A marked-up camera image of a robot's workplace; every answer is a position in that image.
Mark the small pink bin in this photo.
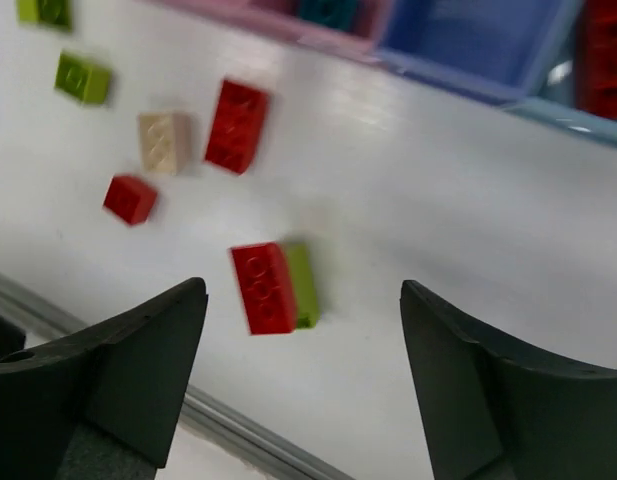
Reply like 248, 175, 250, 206
158, 0, 394, 64

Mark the green lego with stud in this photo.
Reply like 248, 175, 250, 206
54, 50, 113, 106

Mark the light blue bin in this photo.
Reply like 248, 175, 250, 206
503, 30, 617, 148

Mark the small red lego brick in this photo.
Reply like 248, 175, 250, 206
103, 174, 158, 226

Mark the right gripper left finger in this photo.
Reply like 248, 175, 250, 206
0, 277, 208, 479

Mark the aluminium rail front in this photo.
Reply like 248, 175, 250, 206
0, 274, 342, 479

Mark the red curved lego brick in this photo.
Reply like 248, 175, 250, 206
230, 242, 298, 335

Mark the red lego base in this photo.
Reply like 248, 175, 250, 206
575, 0, 617, 120

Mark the lime green lego under red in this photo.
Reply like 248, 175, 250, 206
281, 241, 321, 329

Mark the teal curved lego brick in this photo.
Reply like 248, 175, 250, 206
297, 0, 359, 32

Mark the lime green lego brick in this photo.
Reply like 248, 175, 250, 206
16, 0, 73, 32

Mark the periwinkle blue bin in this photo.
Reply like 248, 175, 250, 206
376, 0, 582, 106

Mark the beige lego brick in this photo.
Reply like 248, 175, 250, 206
137, 111, 192, 175

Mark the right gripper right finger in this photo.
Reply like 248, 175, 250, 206
400, 280, 617, 479

